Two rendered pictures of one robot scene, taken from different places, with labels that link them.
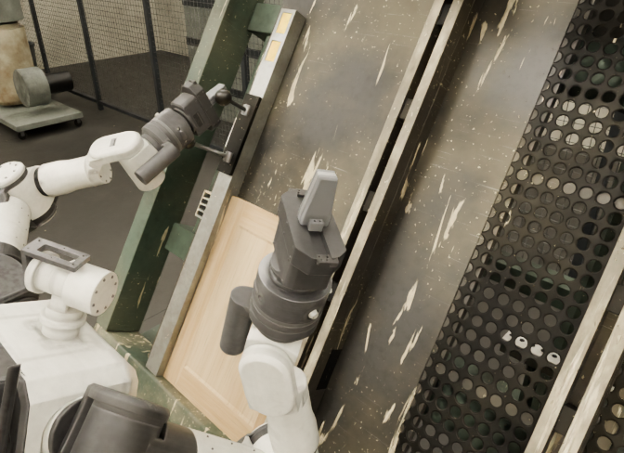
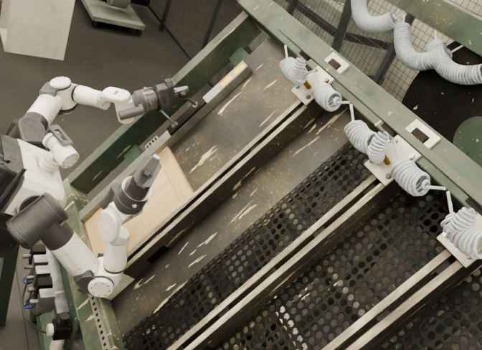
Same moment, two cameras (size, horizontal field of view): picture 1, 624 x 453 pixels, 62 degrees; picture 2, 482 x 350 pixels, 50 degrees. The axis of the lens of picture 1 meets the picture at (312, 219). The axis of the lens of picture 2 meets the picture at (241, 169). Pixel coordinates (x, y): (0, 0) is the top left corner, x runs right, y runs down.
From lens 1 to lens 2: 90 cm
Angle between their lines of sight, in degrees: 8
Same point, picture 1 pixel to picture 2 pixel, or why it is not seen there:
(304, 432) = (117, 258)
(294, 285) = (129, 190)
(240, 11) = (228, 47)
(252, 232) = (164, 170)
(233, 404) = not seen: hidden behind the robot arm
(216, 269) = not seen: hidden behind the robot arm
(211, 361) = not seen: hidden behind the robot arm
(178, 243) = (130, 157)
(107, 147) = (112, 93)
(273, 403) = (107, 234)
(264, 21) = (237, 59)
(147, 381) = (74, 219)
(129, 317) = (85, 183)
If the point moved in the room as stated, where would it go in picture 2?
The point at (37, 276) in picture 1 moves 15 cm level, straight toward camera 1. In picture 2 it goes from (49, 140) to (43, 166)
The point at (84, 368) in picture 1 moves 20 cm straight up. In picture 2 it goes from (46, 185) to (58, 130)
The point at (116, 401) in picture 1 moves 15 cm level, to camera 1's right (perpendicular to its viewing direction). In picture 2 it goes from (52, 200) to (95, 225)
